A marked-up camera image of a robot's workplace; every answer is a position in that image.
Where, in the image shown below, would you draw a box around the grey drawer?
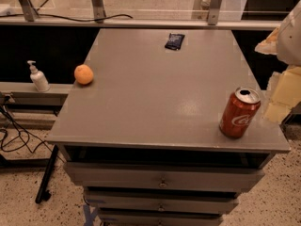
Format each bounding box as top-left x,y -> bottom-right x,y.
85,191 -> 238,215
64,162 -> 264,192
99,210 -> 222,226

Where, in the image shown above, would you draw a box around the black cables on floor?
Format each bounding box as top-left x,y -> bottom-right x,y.
0,92 -> 57,155

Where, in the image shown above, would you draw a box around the bottom grey drawer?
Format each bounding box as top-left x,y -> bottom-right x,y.
99,210 -> 222,226

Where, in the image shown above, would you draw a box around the black cable on ledge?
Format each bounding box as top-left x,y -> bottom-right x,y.
0,12 -> 134,23

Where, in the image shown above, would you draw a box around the middle grey drawer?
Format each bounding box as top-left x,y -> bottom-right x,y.
85,191 -> 238,215

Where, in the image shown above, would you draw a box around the grey metal railing frame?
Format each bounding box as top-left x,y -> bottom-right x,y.
0,0 -> 281,30

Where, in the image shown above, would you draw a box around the orange fruit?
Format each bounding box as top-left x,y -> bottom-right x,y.
74,64 -> 94,85

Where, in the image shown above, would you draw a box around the grey drawer cabinet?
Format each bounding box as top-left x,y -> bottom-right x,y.
45,27 -> 292,226

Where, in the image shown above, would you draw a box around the red coke can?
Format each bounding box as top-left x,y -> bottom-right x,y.
219,87 -> 261,138

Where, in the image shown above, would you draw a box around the black stand leg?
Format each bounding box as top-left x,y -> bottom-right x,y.
35,145 -> 58,204

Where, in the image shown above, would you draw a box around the white pump soap bottle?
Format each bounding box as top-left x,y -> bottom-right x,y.
27,60 -> 50,92

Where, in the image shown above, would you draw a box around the dark blue snack bag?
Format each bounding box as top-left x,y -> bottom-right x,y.
165,33 -> 185,51

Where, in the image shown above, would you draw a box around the top grey drawer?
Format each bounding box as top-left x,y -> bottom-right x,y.
64,162 -> 264,192

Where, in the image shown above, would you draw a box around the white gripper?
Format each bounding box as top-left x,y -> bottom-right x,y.
255,1 -> 301,124

